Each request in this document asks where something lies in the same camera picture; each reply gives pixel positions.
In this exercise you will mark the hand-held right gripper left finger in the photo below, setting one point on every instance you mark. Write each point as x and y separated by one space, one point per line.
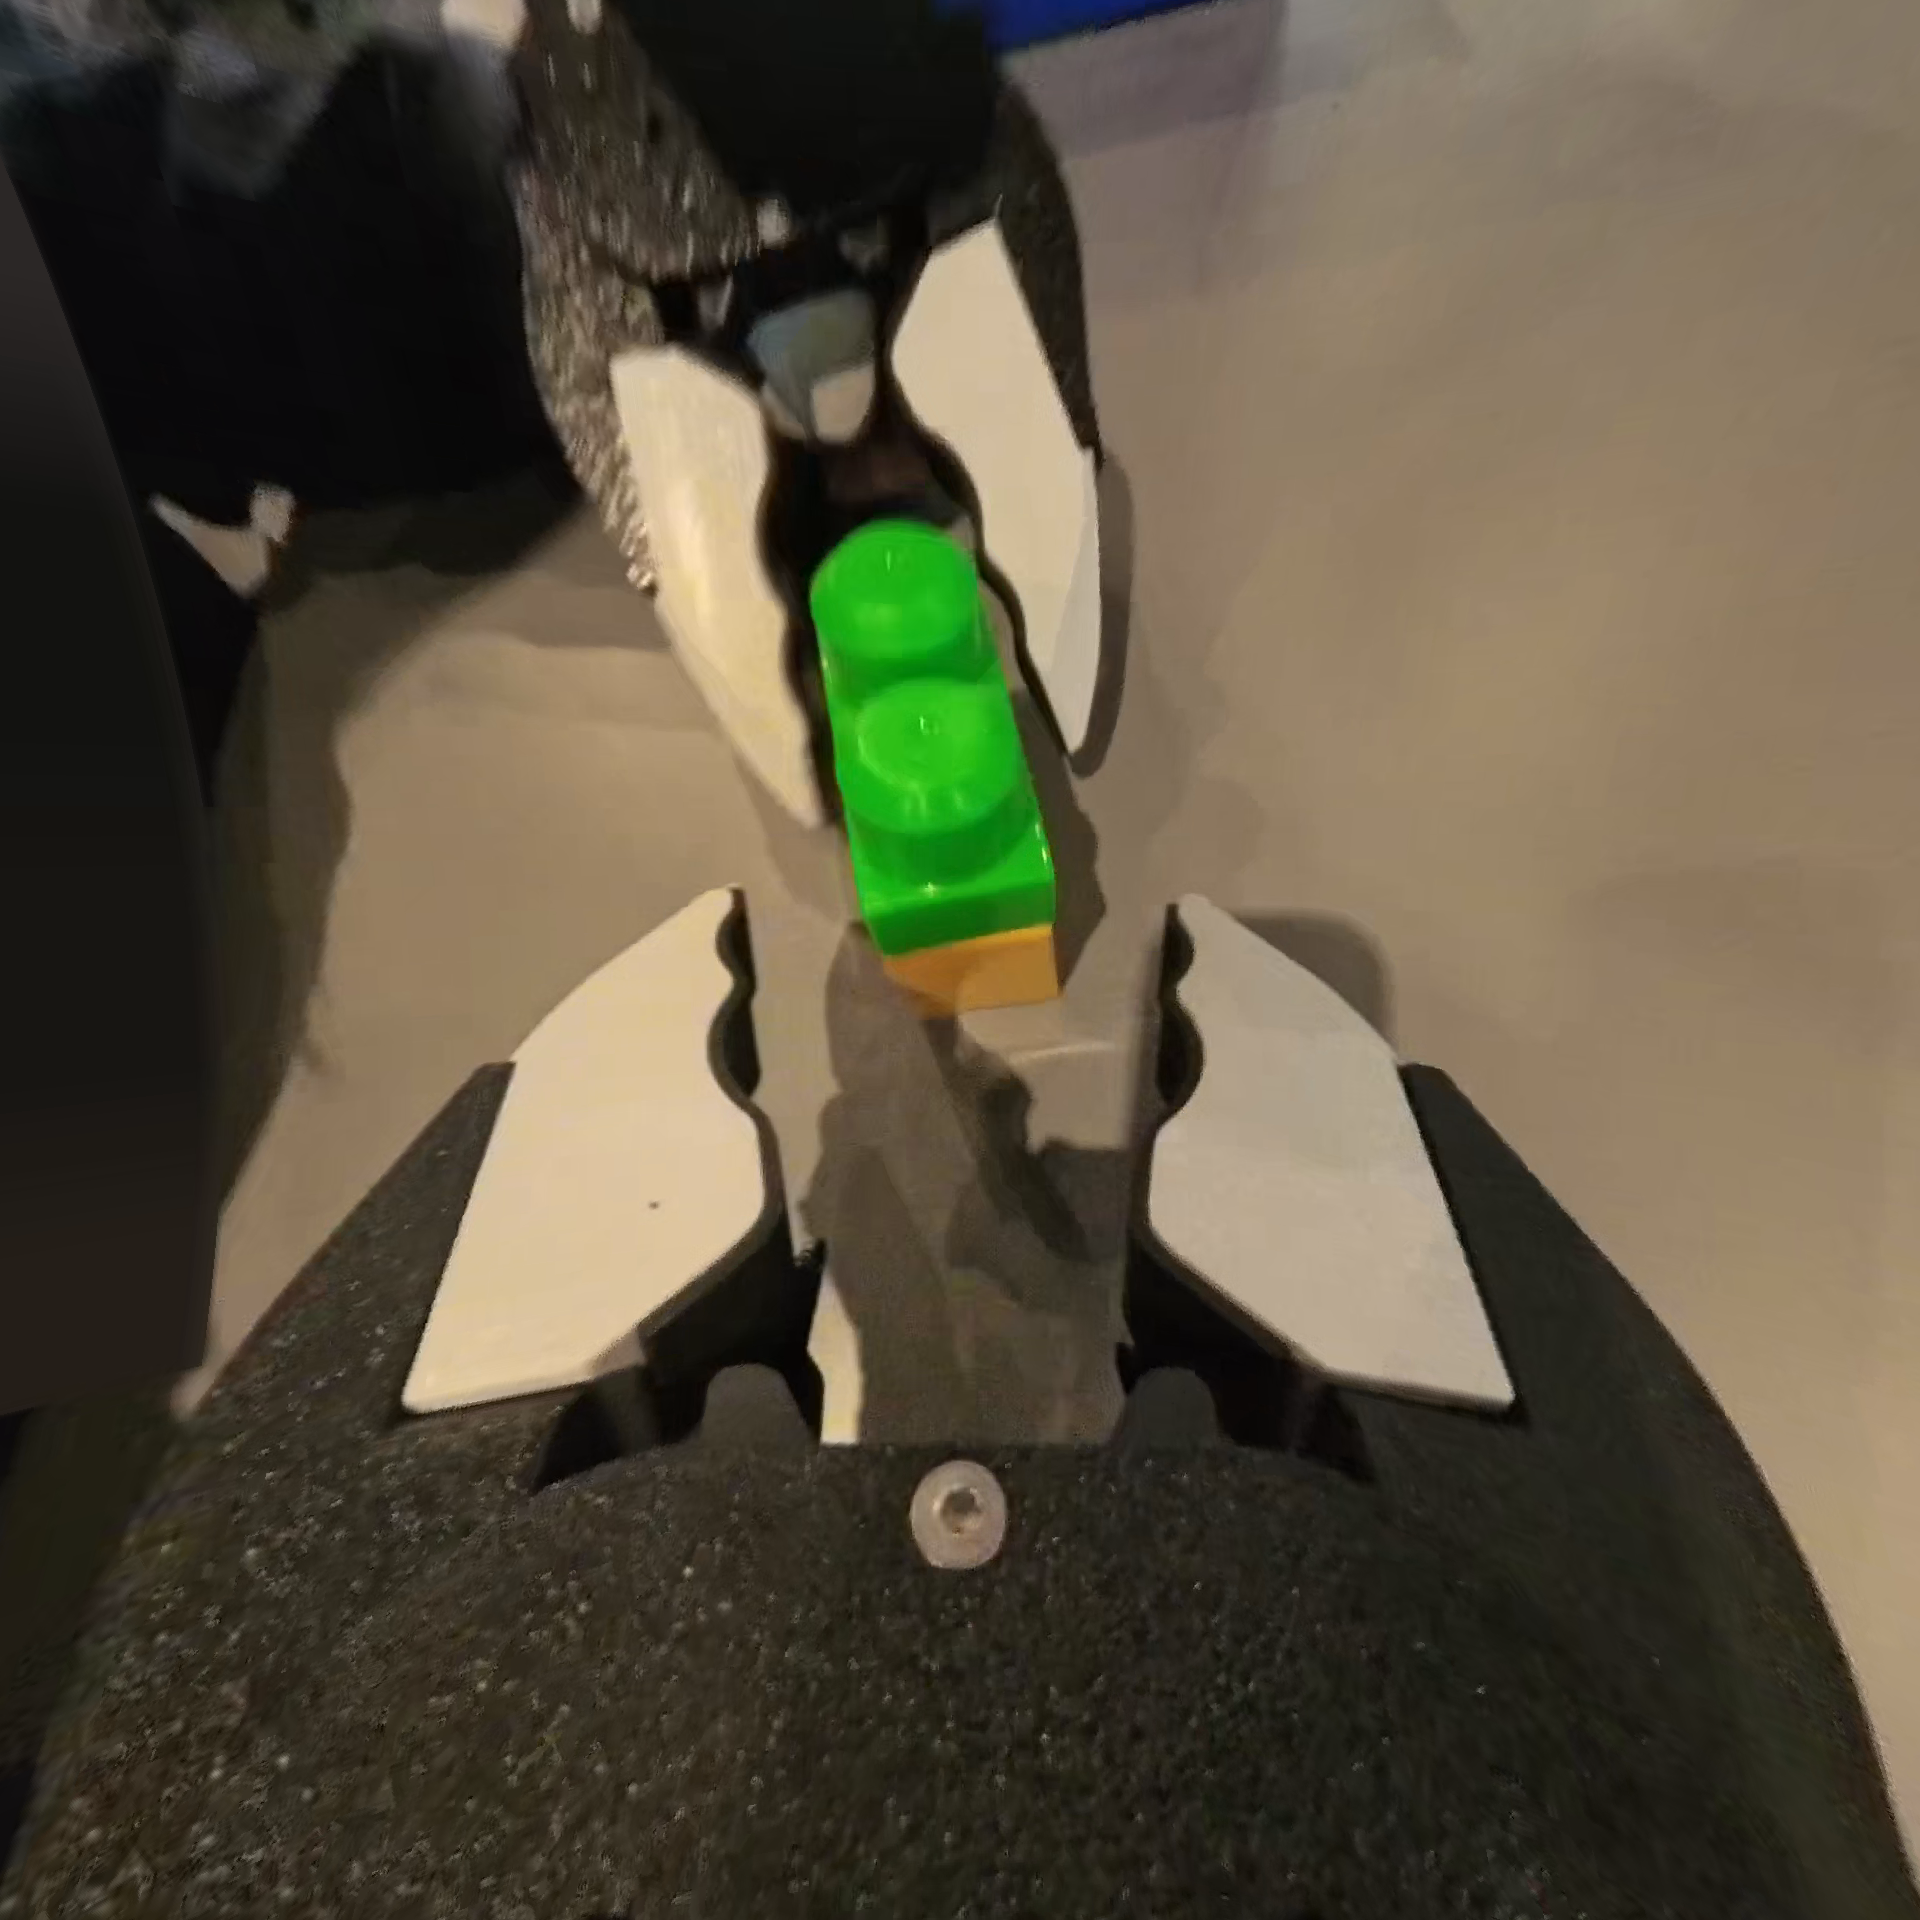
600 1200

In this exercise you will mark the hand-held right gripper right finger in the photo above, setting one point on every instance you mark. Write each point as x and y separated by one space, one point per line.
1307 1200

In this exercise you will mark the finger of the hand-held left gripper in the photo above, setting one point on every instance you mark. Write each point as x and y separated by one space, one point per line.
703 525
1019 451

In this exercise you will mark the green two-stud block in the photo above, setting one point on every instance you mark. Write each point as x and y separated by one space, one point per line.
929 750

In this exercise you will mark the yellow two-stud block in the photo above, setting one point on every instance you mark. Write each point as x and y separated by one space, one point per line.
984 970

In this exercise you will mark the blue plastic bin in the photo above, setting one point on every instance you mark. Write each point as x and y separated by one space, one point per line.
1124 24

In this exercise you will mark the person's left forearm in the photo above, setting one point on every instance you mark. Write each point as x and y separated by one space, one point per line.
329 302

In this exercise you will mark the person's left hand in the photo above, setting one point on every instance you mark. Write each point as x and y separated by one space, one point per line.
894 480

